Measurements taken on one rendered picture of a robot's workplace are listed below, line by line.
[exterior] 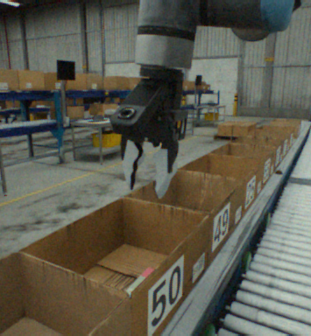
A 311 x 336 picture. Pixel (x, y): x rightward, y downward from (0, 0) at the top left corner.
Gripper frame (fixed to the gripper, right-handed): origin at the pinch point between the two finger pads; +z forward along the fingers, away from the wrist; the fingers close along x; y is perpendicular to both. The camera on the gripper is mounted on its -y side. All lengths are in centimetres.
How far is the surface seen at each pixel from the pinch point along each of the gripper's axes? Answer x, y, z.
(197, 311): -10.8, 11.8, 31.1
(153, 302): -5.0, -0.7, 22.0
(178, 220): 4.1, 30.9, 20.7
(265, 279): -22, 54, 45
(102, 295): 1.6, -8.2, 18.4
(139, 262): 11.1, 23.1, 34.0
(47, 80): 443, 397, 26
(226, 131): 183, 798, 128
